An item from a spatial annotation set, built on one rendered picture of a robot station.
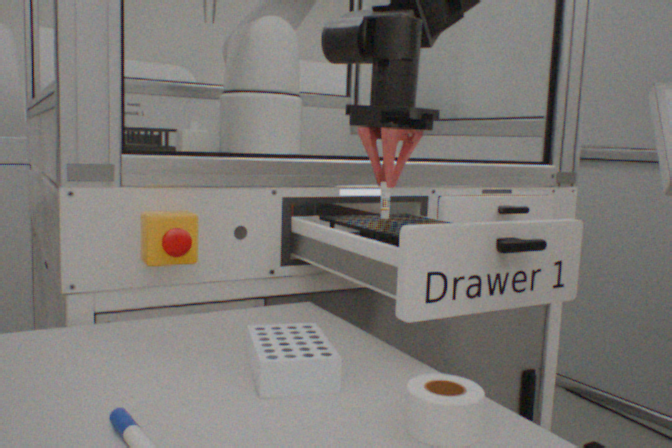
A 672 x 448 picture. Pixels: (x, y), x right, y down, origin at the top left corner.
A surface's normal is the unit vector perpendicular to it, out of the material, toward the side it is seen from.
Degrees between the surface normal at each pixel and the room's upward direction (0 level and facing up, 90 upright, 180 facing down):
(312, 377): 90
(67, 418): 0
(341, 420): 0
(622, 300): 90
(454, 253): 90
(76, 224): 90
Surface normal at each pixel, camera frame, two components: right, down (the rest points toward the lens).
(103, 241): 0.49, 0.14
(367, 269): -0.87, 0.03
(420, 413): -0.75, 0.06
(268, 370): 0.25, 0.14
